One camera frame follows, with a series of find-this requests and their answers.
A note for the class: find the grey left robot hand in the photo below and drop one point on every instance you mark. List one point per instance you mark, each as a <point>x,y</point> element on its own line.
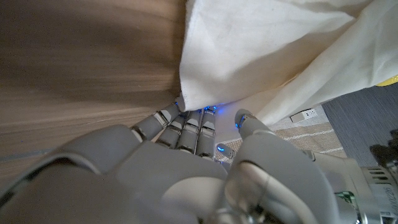
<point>339,174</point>

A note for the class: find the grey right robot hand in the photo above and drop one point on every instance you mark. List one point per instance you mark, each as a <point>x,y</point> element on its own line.
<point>155,186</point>

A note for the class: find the white cheesecloth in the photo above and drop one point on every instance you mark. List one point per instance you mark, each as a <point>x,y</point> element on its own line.
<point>248,46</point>

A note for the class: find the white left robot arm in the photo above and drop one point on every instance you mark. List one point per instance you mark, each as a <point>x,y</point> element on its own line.
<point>379,196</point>

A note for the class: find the beige striped backdrop cloth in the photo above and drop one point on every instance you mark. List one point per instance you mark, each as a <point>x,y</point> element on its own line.
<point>311,137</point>

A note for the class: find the white power strip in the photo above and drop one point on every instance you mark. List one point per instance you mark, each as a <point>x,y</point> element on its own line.
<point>304,115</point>

